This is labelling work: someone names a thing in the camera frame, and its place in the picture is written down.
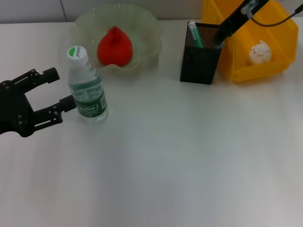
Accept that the clear green-label water bottle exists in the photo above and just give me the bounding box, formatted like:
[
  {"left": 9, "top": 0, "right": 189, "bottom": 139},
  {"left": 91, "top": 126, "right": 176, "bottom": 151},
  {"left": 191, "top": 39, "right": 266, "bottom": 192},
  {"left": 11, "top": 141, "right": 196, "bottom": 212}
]
[{"left": 67, "top": 45, "right": 109, "bottom": 124}]

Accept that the white paper ball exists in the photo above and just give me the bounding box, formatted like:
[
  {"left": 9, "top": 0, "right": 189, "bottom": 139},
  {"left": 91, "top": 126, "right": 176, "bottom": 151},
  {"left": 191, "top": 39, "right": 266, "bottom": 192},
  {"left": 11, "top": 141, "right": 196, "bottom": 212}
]
[{"left": 248, "top": 39, "right": 273, "bottom": 64}]

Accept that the black mesh pen holder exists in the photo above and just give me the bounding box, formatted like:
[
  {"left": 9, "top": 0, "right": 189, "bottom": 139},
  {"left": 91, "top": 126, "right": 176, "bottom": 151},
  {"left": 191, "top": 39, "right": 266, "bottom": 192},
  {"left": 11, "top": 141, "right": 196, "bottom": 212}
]
[{"left": 179, "top": 22, "right": 223, "bottom": 85}]

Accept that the pale green glass fruit bowl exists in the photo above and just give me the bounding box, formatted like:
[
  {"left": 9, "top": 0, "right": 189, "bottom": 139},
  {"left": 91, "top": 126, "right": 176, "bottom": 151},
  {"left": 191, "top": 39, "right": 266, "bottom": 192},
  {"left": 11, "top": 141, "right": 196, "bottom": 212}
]
[{"left": 71, "top": 4, "right": 165, "bottom": 78}]

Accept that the red-orange fruit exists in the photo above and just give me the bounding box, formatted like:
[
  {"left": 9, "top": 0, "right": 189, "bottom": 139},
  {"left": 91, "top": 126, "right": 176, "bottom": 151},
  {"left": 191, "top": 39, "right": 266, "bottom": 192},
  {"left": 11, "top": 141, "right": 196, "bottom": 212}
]
[{"left": 97, "top": 26, "right": 134, "bottom": 67}]

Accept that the right arm connector cable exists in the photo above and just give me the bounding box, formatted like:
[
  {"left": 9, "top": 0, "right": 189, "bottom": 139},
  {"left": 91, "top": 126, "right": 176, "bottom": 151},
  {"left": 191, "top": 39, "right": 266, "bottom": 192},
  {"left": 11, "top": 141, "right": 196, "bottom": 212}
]
[{"left": 241, "top": 0, "right": 303, "bottom": 27}]

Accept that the yellow plastic bin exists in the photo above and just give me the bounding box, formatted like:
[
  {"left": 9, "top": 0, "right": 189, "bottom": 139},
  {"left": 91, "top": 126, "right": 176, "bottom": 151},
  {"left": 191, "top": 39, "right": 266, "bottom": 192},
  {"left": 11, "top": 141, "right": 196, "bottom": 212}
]
[{"left": 202, "top": 0, "right": 298, "bottom": 83}]

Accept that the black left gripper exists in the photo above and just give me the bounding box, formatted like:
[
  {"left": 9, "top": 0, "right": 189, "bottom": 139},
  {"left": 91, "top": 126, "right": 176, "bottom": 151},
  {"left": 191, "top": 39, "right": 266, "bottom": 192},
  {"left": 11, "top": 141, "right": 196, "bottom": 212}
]
[{"left": 0, "top": 68, "right": 78, "bottom": 138}]

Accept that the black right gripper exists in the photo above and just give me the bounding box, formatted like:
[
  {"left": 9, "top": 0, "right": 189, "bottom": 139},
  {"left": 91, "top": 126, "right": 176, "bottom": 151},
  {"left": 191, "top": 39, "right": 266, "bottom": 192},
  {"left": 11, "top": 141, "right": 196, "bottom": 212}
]
[{"left": 214, "top": 0, "right": 269, "bottom": 48}]

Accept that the mint green pen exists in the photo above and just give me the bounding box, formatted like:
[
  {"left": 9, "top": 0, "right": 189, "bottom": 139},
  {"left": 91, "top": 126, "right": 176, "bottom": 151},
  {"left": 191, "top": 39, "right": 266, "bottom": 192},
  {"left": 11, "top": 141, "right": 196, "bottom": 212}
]
[{"left": 188, "top": 21, "right": 205, "bottom": 48}]

